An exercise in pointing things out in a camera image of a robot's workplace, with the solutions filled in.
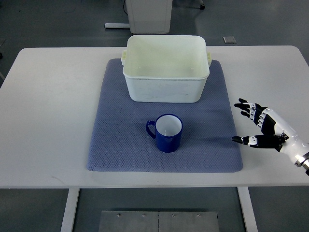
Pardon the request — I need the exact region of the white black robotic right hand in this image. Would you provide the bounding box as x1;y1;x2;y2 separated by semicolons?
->
232;98;309;163

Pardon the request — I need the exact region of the blue mug white inside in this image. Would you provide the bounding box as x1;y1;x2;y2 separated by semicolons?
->
145;114;183;153

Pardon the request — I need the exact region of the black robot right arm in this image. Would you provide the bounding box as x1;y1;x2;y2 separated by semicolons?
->
295;152;309;175

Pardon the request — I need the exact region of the white plastic box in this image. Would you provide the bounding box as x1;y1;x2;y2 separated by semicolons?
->
121;35;211;103

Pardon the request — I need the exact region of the white table right leg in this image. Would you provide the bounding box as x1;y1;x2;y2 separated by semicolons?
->
237;187;258;232

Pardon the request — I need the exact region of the white table leg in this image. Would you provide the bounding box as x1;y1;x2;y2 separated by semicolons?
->
237;187;258;232
60;188;80;232

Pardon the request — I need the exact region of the small grey floor plate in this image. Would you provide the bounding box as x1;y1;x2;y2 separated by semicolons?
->
223;36;237;44

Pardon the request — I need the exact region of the blue quilted mat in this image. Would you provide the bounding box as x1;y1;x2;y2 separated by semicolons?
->
87;58;243;173

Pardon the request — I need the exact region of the grey metal floor bar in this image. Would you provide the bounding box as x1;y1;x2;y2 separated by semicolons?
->
104;23;130;29

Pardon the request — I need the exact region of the white table left leg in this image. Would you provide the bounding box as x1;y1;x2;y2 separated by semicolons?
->
60;188;80;232

